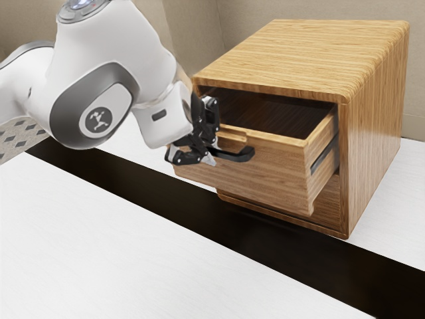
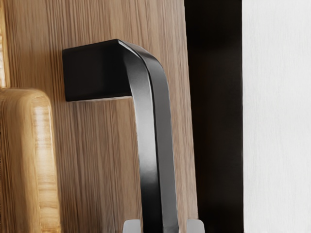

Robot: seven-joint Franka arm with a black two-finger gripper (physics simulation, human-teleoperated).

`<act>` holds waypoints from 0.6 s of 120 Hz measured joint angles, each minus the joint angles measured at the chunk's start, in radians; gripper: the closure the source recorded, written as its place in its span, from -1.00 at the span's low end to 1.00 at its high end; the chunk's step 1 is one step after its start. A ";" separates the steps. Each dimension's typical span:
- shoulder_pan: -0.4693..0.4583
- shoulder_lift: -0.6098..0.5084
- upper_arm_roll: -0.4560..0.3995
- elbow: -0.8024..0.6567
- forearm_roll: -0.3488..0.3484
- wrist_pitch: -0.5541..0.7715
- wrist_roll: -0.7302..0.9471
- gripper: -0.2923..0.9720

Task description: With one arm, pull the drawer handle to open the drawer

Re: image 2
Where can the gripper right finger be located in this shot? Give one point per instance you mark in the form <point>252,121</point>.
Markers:
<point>195,228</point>

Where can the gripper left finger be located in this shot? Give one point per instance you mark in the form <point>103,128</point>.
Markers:
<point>131,227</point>

